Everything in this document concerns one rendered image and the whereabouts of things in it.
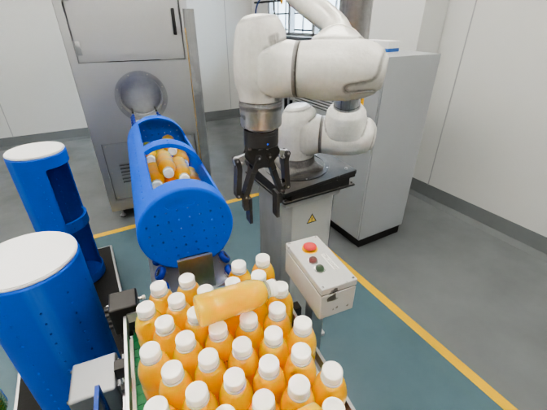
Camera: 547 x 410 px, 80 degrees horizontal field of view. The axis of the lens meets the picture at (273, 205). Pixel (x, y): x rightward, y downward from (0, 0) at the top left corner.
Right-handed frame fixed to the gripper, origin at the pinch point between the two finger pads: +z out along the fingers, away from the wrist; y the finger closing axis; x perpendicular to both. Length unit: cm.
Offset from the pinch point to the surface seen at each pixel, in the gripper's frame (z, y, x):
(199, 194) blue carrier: 3.0, 12.2, -19.4
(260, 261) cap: 15.6, 1.4, 1.4
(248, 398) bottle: 19.8, 15.8, 31.9
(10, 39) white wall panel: -17, 155, -515
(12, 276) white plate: 20, 64, -24
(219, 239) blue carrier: 20.4, 7.7, -19.3
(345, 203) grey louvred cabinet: 90, -119, -123
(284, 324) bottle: 18.9, 3.1, 20.2
